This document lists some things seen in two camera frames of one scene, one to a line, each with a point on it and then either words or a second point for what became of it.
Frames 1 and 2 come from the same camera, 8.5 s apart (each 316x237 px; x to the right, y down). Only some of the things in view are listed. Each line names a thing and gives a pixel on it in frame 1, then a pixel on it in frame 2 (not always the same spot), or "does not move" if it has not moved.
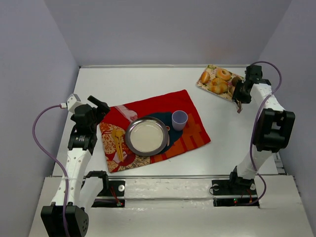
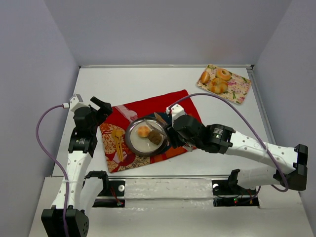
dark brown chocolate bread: [234, 80] → [155, 137]
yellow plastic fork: [119, 134] does not move
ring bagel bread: [223, 74] does not move
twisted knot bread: [217, 86] does not move
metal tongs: [239, 104] → [161, 128]
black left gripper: [99, 108] does not move
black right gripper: [239, 98] → [171, 135]
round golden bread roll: [205, 77] does not move
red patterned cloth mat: [162, 108] does not move
